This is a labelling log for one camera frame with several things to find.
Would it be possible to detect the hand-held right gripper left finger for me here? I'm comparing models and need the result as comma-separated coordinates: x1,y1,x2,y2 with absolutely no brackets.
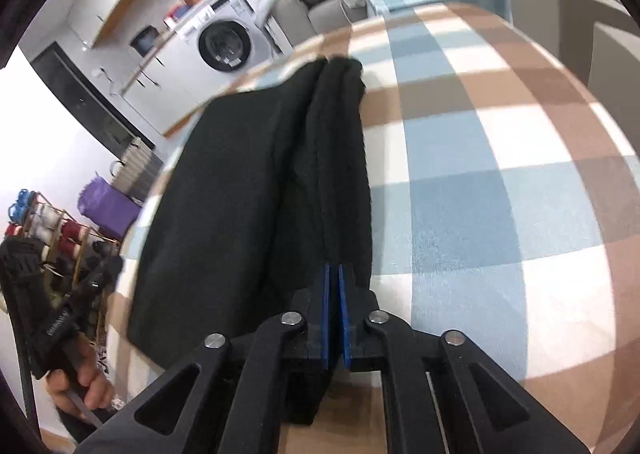
77,263,333,454

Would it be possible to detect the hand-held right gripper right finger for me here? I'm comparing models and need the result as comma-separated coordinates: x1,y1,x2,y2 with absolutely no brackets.
338,264,592,454

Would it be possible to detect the black knit sweater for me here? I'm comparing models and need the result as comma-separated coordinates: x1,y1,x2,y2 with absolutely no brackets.
127,56,374,428

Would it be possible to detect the person's left hand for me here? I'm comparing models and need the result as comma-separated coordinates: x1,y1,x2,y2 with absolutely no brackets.
45,338,117,421

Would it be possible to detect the shoe rack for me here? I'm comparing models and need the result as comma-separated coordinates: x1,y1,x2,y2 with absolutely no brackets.
0,189,122,352

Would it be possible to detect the purple bag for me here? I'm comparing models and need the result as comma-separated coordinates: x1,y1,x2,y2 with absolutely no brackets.
77,178,144,241

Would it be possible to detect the grey slatted basket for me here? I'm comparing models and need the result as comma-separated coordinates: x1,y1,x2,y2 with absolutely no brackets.
109,136,164,208

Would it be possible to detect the brown blue plaid blanket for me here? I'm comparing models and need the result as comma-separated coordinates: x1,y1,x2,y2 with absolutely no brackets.
107,0,640,454

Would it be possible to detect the black built-in oven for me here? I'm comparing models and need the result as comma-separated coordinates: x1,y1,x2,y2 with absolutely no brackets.
30,42,137,161

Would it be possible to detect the black pot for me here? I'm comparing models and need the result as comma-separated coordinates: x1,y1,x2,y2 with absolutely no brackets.
129,24,162,58

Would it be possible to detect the white washing machine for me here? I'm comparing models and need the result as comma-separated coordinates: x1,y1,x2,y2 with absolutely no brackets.
174,0,272,80

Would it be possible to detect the grey sofa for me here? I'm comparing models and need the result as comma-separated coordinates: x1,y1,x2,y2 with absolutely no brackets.
252,0,372,55

